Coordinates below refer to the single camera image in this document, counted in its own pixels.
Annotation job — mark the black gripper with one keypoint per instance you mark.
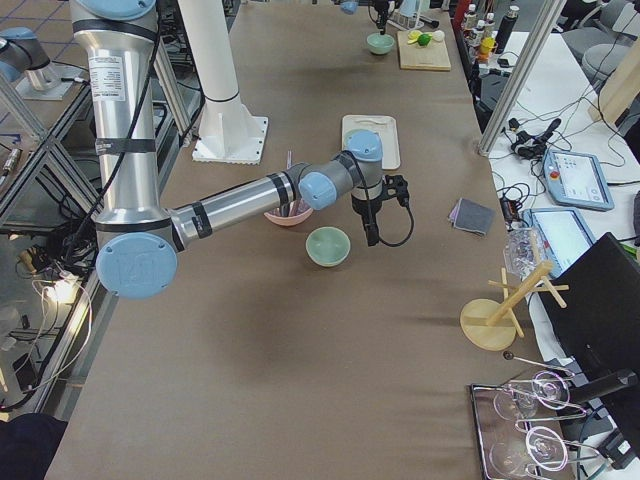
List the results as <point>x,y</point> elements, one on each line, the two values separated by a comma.
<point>382,11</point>
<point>366,210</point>

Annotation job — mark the green bowl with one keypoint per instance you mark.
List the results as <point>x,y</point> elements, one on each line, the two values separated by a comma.
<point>328,246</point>
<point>380,44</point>

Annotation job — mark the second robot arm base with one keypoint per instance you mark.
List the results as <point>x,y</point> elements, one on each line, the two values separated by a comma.
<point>24,60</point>

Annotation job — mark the green lime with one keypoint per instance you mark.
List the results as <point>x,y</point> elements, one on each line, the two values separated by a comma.
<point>423,39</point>

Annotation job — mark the pink bowl with ice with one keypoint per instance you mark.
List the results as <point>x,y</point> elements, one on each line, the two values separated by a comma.
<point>291,215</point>

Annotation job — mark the wooden cutting board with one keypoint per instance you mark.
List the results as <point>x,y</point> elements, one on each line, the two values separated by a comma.
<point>433,57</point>

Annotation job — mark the grey folded cloth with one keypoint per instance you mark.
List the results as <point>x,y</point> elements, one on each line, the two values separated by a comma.
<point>471,217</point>

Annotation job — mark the cream serving tray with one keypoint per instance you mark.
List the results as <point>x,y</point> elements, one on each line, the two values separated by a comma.
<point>375,136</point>

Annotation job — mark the yellow mug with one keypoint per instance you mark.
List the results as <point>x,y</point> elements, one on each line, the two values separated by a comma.
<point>487,46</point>

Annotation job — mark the black bottle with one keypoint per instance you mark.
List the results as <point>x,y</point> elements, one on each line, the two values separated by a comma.
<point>506,28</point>

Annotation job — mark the wooden mug tree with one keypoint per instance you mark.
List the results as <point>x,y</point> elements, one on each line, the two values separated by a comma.
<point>492,325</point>

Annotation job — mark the clear plastic container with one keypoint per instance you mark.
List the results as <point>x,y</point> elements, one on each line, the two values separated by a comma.
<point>523,251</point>

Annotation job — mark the blue teach pendant near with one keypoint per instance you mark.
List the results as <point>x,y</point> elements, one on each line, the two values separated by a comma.
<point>565,235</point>

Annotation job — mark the blue teach pendant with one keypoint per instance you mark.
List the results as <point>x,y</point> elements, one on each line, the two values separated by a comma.
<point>565,235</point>
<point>576,179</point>

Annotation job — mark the blue teach pendant far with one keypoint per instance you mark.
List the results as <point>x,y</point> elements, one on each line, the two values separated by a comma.
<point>576,179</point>

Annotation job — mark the wine glass upper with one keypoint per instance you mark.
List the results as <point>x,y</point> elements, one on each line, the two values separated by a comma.
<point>521,399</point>

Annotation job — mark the wine glass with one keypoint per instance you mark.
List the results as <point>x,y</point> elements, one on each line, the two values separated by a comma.
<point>521,399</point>
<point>535,455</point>

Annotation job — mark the black monitor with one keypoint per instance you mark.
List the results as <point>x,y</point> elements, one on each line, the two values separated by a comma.
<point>599,327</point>

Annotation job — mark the wine glass lower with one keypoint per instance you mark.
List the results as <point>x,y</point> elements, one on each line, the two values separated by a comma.
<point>535,455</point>

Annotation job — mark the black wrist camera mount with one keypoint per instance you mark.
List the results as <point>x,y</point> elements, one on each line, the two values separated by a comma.
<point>396,187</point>

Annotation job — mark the aluminium frame post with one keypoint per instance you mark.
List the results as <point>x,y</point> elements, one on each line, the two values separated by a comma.
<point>535,41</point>

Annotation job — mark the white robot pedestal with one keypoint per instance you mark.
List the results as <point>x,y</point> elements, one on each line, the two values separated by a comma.
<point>228,132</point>

